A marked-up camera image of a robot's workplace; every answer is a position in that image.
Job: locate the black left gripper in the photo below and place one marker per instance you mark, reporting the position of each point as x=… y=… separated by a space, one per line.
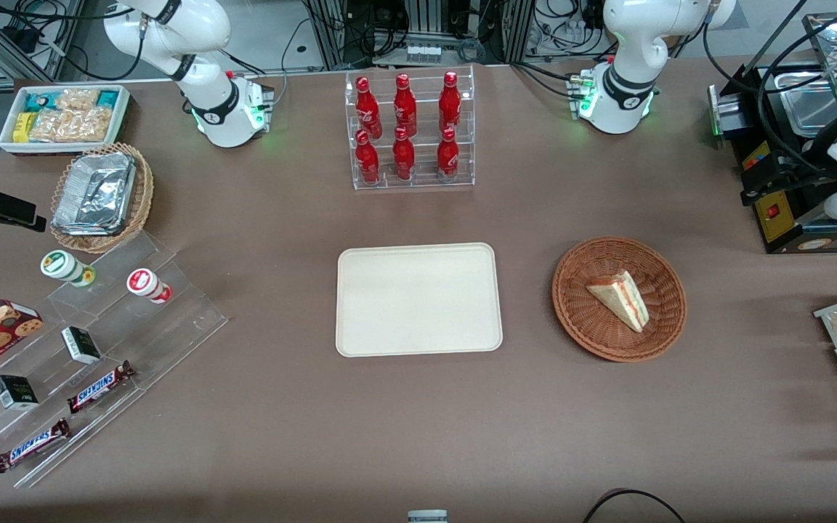
x=805 y=168

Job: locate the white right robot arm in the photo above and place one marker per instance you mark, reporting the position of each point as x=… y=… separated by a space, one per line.
x=219 y=109

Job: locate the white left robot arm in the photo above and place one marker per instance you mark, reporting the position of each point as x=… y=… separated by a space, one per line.
x=629 y=87

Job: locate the black sandwich press machine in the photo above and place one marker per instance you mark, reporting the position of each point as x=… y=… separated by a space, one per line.
x=774 y=218

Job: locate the aluminium foil tray stack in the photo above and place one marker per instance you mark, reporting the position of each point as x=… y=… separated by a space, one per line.
x=95 y=195

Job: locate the light wicker basket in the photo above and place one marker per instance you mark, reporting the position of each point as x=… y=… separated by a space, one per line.
x=144 y=192

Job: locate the triangular wrapped sandwich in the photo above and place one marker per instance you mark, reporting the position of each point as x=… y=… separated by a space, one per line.
x=622 y=299

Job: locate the brown round wicker basket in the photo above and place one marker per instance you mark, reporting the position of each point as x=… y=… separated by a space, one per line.
x=593 y=327

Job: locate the cream plastic tray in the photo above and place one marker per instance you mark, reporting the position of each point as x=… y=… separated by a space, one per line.
x=418 y=299

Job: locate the green lidded cup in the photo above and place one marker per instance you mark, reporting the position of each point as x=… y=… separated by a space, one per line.
x=62 y=266

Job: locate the yellow snack pack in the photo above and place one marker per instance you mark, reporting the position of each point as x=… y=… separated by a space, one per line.
x=22 y=127

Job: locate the large clear cookie bag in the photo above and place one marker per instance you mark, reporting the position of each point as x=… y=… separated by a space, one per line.
x=70 y=126

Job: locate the teal snack pack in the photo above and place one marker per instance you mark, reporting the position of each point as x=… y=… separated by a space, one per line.
x=41 y=100
x=108 y=98

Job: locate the small clear cookie bag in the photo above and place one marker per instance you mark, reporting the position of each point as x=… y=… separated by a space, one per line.
x=77 y=99

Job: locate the white rectangular snack container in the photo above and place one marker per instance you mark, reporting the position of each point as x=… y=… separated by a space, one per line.
x=119 y=120

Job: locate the red lidded cup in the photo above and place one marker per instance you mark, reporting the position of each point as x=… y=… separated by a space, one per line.
x=144 y=283

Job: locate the clear acrylic step stand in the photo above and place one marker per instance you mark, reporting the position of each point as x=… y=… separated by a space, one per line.
x=171 y=327

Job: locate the Snickers chocolate bar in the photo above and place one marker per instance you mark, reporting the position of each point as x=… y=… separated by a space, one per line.
x=99 y=387
x=32 y=445

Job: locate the red cola bottle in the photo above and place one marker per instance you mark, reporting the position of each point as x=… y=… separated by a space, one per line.
x=450 y=104
x=367 y=161
x=403 y=157
x=368 y=109
x=447 y=157
x=405 y=107

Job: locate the clear acrylic bottle rack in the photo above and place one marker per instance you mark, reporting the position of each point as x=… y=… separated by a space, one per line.
x=426 y=181

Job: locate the white power strip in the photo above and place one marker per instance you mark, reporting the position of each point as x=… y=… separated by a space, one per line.
x=423 y=54

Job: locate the metal equipment rack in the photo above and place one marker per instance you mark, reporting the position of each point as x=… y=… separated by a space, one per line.
x=433 y=18

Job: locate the grey device edge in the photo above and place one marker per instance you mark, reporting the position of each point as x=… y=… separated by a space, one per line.
x=427 y=516

